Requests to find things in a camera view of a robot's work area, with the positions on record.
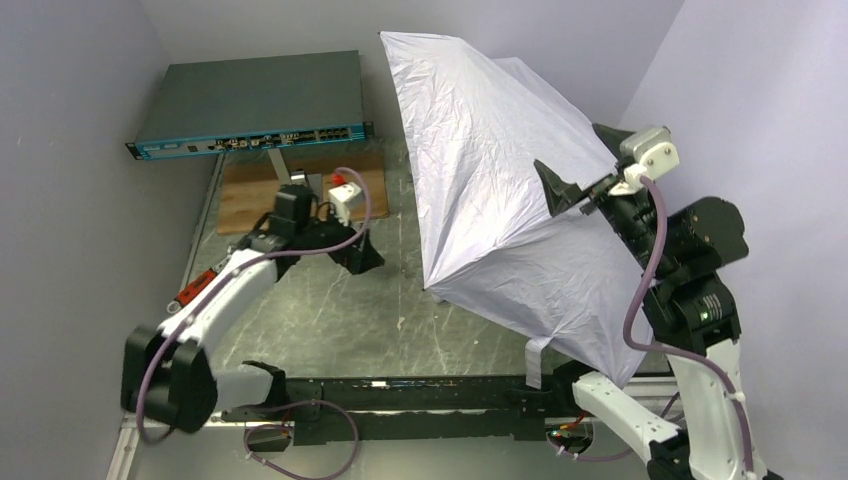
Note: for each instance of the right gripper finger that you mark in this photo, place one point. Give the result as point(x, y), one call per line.
point(560, 196)
point(612, 139)

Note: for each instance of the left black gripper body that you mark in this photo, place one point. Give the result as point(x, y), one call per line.
point(346, 245)

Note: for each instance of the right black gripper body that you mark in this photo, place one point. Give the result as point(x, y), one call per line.
point(597, 196)

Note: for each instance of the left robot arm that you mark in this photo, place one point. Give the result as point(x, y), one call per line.
point(166, 372)

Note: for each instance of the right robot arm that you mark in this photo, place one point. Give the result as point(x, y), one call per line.
point(681, 309)

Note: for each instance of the wooden board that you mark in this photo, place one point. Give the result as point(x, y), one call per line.
point(248, 190)

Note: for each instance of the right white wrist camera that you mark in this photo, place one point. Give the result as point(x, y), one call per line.
point(653, 154)

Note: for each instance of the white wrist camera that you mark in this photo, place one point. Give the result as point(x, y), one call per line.
point(653, 154)
point(344, 197)

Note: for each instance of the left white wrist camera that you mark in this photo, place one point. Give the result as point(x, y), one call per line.
point(344, 197)

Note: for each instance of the metal stand bracket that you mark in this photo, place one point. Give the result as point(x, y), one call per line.
point(289, 174)

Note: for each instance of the grey network switch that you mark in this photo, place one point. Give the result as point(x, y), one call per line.
point(253, 104)

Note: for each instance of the red handled adjustable wrench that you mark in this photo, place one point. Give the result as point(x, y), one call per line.
point(191, 291)

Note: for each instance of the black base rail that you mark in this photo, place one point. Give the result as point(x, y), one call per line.
point(419, 408)

